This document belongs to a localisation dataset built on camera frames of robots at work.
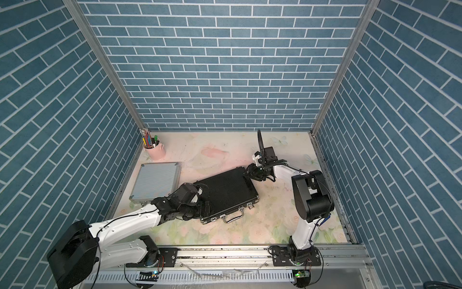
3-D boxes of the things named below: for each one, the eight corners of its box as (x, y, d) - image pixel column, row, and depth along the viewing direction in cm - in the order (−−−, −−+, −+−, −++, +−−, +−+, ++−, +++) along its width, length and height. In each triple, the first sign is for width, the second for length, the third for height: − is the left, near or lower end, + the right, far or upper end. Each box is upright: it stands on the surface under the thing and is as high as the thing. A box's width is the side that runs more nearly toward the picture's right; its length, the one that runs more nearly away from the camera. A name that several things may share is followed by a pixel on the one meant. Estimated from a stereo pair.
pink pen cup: (149, 160, 108) (141, 147, 99) (153, 150, 113) (146, 137, 104) (164, 160, 108) (157, 147, 99) (167, 150, 113) (161, 137, 104)
